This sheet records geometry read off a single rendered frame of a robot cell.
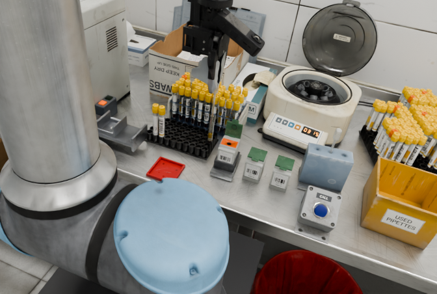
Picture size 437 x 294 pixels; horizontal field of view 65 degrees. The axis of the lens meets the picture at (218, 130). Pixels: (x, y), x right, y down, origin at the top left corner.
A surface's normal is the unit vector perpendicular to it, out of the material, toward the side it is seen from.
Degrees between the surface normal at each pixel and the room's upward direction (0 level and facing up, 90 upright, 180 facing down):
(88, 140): 90
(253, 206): 0
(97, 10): 90
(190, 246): 8
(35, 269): 0
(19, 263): 0
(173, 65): 96
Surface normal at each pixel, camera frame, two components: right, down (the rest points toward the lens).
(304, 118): -0.48, 0.48
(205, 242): 0.20, -0.72
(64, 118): 0.70, 0.48
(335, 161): -0.24, 0.56
